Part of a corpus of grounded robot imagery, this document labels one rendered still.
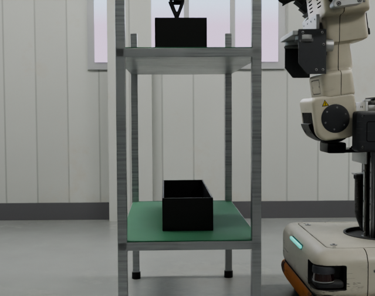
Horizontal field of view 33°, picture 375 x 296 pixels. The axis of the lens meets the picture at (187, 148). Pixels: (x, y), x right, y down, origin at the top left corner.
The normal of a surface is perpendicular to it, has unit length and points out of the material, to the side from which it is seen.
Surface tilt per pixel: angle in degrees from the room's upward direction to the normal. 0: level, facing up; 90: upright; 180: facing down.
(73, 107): 90
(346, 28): 90
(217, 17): 90
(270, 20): 90
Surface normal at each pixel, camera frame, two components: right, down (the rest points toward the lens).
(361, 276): 0.04, 0.06
